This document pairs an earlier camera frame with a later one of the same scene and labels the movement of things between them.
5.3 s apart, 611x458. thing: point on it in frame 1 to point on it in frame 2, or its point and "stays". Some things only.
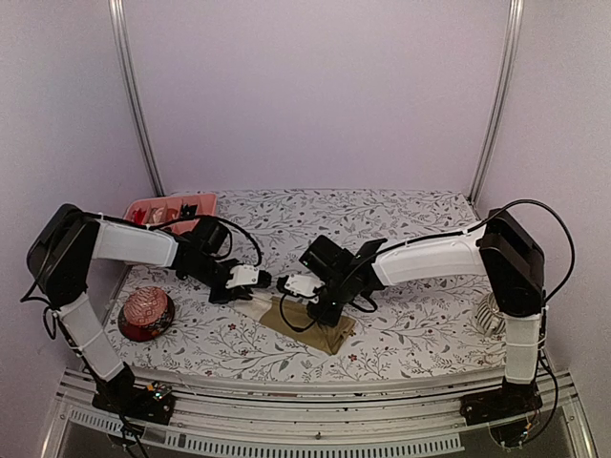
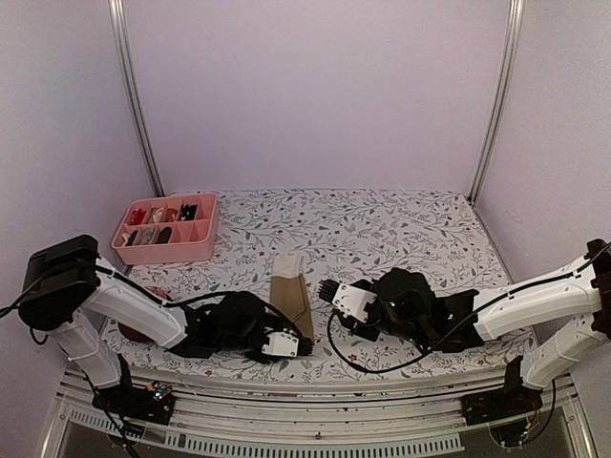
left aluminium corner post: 117,12 stays
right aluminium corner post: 515,24 stays
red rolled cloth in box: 138,216 stays
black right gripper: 331,318 to 365,330
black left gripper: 236,293 to 276,322
